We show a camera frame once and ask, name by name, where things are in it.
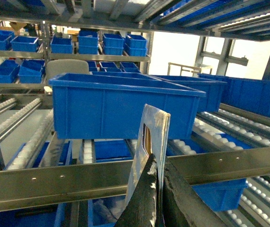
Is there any large blue bin left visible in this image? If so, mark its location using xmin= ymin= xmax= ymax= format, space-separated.
xmin=49 ymin=73 xmax=206 ymax=140

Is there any large blue bin right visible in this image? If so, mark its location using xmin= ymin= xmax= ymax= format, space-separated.
xmin=198 ymin=73 xmax=270 ymax=117

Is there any flower gift bag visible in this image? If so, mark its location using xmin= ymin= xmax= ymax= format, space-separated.
xmin=125 ymin=103 xmax=171 ymax=208

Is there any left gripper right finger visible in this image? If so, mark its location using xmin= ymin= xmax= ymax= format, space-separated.
xmin=162 ymin=157 xmax=227 ymax=227

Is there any large blue bin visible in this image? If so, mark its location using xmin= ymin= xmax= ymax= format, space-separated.
xmin=198 ymin=73 xmax=270 ymax=117
xmin=49 ymin=73 xmax=206 ymax=140

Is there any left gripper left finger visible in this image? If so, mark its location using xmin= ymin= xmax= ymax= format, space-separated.
xmin=117 ymin=154 xmax=158 ymax=227

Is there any steel rack front rail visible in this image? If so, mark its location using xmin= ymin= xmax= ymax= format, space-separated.
xmin=0 ymin=147 xmax=270 ymax=211

